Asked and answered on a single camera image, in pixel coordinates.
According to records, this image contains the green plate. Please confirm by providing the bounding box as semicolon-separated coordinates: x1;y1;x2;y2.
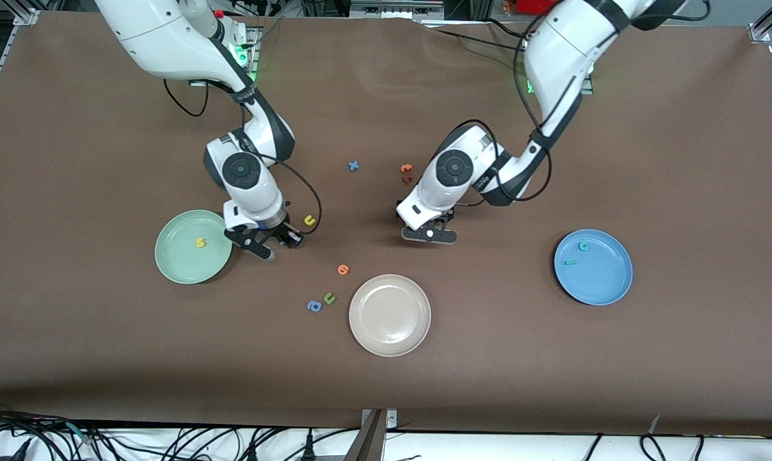
154;209;234;285

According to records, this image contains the beige plate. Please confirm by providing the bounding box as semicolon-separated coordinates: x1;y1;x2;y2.
348;274;432;357

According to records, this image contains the blue plate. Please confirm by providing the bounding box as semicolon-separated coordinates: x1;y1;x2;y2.
554;229;634;306

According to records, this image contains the grey electronics box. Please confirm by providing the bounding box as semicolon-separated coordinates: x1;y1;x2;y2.
351;0;446;20

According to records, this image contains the brown table cover mat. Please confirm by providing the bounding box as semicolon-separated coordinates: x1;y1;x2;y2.
0;12;772;437

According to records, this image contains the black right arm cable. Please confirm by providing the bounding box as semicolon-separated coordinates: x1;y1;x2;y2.
163;77;323;236

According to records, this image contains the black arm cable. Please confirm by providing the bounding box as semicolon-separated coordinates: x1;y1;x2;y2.
163;77;323;236
447;13;553;207

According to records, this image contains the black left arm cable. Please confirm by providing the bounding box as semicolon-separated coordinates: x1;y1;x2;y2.
447;13;553;207

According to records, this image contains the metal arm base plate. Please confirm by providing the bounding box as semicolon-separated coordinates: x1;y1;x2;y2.
524;61;595;95
189;26;259;87

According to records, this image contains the black base cable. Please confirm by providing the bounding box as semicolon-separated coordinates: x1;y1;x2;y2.
434;18;534;52

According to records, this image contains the metal table bracket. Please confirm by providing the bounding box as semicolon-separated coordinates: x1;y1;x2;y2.
360;408;398;428

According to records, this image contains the dark metal post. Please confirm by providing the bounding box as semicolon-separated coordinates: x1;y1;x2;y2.
343;410;387;461

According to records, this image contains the aluminium frame profile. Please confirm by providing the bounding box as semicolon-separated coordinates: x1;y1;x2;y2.
0;8;40;125
748;0;772;44

